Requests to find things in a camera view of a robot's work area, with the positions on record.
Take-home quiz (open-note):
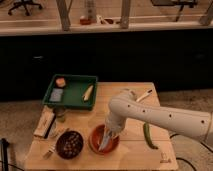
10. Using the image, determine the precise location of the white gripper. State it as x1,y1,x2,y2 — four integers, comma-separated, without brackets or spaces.
104,118,125,138

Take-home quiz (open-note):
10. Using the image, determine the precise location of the red bowl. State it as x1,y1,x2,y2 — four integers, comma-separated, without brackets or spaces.
88,124,120,155

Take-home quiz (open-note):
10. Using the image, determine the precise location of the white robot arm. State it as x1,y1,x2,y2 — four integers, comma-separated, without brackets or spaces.
105,89,213,146

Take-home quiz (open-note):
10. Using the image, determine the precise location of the dark bowl with nuts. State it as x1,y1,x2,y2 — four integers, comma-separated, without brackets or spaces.
56,131,84,159

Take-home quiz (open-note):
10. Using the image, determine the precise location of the yellow corn cob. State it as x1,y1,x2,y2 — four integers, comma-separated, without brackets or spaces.
83,85,94,102

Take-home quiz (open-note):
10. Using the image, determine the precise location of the small glass jar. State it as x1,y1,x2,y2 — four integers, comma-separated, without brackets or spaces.
54,107,66,122

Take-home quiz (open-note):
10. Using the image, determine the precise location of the green plastic tray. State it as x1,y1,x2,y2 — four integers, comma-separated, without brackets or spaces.
43,74,98,110

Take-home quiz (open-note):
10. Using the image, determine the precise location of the grey sponge pad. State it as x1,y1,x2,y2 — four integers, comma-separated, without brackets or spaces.
49,88,63,102

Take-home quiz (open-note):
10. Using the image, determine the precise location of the orange sponge cube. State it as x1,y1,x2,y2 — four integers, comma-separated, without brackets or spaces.
56,78,66,88

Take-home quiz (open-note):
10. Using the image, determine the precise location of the metal fork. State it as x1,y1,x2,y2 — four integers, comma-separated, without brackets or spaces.
42,127,70,160

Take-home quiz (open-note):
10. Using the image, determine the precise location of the white box with black edge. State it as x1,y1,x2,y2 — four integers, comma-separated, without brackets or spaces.
34,111,55,138

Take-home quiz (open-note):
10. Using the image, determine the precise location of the red object on shelf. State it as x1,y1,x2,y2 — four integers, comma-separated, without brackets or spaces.
79,16,92,25

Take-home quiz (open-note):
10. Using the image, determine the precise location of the black stand at left edge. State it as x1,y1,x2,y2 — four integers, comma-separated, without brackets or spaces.
0,138,9,171

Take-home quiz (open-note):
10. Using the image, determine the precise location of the black office chair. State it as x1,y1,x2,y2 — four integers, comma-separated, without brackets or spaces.
8,0,43,16

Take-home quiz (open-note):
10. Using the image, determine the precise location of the black cable on floor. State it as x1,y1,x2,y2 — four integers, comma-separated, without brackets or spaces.
169,132,213,171

